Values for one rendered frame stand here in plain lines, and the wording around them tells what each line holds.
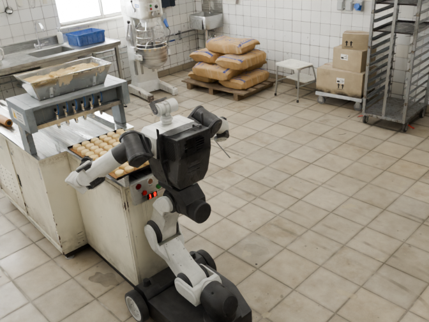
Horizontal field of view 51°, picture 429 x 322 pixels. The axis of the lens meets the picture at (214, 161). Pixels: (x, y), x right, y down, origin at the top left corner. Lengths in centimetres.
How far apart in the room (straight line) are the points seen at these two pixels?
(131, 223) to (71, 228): 77
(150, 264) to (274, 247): 94
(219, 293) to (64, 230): 133
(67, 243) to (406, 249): 238
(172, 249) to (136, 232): 24
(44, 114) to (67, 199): 60
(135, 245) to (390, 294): 159
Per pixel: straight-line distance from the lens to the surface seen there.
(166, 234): 267
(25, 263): 364
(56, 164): 314
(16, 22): 628
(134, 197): 260
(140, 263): 288
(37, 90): 301
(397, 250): 347
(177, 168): 213
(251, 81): 628
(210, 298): 251
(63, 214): 330
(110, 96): 328
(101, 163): 217
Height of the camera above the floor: 207
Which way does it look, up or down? 27 degrees down
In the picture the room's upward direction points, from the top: 4 degrees counter-clockwise
